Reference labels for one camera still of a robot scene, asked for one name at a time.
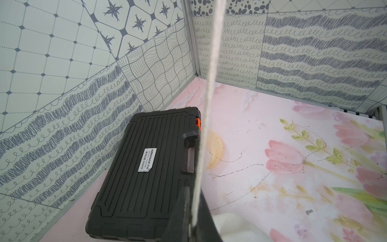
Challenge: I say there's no beige cloth soil bag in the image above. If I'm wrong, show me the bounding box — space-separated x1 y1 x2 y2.
212 213 272 242

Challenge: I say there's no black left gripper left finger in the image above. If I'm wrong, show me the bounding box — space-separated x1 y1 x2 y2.
161 187 190 242

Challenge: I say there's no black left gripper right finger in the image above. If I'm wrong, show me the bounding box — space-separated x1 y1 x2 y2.
193 192 222 242

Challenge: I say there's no black plastic tool case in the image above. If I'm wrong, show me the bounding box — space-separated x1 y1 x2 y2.
85 107 201 242

